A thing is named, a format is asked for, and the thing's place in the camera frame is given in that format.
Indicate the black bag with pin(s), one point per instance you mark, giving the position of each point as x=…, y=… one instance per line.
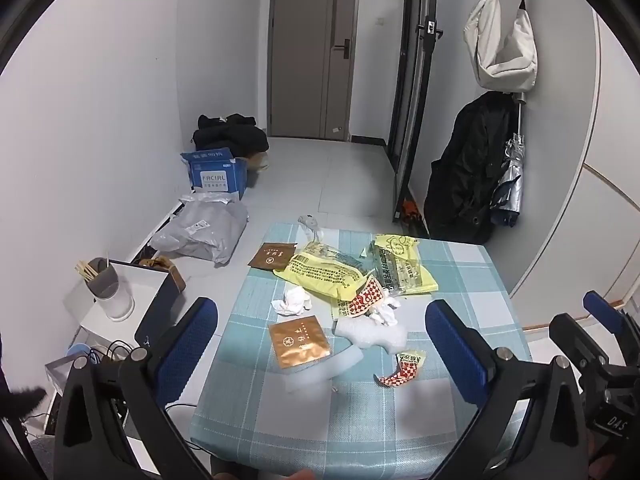
x=230, y=135

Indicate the orange item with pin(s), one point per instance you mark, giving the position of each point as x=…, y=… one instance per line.
x=410, y=210

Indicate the blue cardboard box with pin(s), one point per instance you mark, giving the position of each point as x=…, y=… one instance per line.
x=215, y=175

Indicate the white tissue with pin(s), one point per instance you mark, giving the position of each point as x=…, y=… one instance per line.
x=291, y=301
x=386, y=312

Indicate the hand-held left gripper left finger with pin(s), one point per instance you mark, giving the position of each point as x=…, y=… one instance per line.
x=186, y=341

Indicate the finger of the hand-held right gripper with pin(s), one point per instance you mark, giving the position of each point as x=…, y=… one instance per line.
x=575, y=340
x=602, y=310

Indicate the silver folding umbrella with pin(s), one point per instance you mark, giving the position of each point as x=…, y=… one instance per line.
x=512, y=180

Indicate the flat white foam piece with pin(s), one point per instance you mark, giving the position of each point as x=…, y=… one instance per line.
x=325, y=372

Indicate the white shoulder bag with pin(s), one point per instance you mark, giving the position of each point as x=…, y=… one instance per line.
x=510, y=55
x=482, y=25

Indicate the clear and yellow plastic bag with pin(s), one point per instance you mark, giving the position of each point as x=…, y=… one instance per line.
x=405, y=265

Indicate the white and navy box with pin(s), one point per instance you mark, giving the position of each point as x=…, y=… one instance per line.
x=145, y=300

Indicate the yellow printed plastic bag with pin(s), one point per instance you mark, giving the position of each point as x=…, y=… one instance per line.
x=320, y=272

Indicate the small red torn wrapper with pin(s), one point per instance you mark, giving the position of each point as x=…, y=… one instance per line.
x=402, y=372

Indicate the brown paper bag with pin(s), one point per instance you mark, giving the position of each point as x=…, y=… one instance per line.
x=259, y=161

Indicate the black jacket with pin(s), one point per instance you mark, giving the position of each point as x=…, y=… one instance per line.
x=467, y=170

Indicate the grey-brown door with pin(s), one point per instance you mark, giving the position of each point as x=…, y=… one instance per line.
x=312, y=50

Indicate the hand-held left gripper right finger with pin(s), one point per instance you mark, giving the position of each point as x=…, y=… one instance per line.
x=457, y=352

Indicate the grey plastic mailer bag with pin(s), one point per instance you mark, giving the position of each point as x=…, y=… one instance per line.
x=202, y=230

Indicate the red checked snack wrapper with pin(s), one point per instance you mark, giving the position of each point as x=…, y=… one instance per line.
x=367, y=297

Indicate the golden sachet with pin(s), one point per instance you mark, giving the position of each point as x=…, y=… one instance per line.
x=299, y=342

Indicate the black framed glass door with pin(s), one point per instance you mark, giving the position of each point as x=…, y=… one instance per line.
x=410, y=90

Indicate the blue checked tablecloth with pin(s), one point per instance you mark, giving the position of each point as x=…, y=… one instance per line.
x=310, y=420

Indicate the white cabinet with gold trim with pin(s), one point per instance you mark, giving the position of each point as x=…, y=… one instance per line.
x=600, y=160

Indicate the grey cup with chopsticks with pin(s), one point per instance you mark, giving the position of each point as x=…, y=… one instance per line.
x=107, y=290

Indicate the dark brown sachet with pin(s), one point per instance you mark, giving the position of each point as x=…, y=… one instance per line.
x=272, y=257

